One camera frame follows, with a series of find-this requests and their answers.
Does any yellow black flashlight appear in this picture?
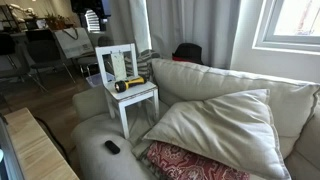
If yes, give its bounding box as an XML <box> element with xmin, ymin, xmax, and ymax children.
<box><xmin>114</xmin><ymin>77</ymin><xmax>147</xmax><ymax>93</ymax></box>

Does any grey white patterned blanket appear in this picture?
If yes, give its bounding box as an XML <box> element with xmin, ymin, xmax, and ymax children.
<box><xmin>125</xmin><ymin>49</ymin><xmax>160</xmax><ymax>80</ymax></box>

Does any black hat red band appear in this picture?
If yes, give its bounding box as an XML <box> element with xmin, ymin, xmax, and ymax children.
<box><xmin>172</xmin><ymin>43</ymin><xmax>203</xmax><ymax>65</ymax></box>

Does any small white wooden chair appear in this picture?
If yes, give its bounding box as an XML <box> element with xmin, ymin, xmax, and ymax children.
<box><xmin>95</xmin><ymin>43</ymin><xmax>159</xmax><ymax>139</ymax></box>

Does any small black remote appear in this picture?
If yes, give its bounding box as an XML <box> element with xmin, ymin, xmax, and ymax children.
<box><xmin>105</xmin><ymin>140</ymin><xmax>120</xmax><ymax>154</ymax></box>

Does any red patterned cushion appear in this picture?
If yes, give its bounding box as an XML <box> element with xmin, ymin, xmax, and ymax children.
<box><xmin>146</xmin><ymin>141</ymin><xmax>249</xmax><ymax>180</ymax></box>

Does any grey curtain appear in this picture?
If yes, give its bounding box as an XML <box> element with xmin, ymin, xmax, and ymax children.
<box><xmin>107</xmin><ymin>0</ymin><xmax>241</xmax><ymax>69</ymax></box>

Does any beige fabric sofa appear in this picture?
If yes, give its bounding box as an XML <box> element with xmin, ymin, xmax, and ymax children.
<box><xmin>72</xmin><ymin>59</ymin><xmax>320</xmax><ymax>180</ymax></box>

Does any large beige pillow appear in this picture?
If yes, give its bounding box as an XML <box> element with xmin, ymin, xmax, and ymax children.
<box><xmin>144</xmin><ymin>89</ymin><xmax>291</xmax><ymax>180</ymax></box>

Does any white tote bag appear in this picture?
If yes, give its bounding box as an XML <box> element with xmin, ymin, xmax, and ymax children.
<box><xmin>54</xmin><ymin>28</ymin><xmax>94</xmax><ymax>58</ymax></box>

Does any black office chair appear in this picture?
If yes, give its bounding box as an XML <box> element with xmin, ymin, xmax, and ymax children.
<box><xmin>26</xmin><ymin>29</ymin><xmax>74</xmax><ymax>81</ymax></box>

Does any white window frame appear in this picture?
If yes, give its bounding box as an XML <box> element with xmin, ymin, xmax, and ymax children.
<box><xmin>252</xmin><ymin>0</ymin><xmax>320</xmax><ymax>55</ymax></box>

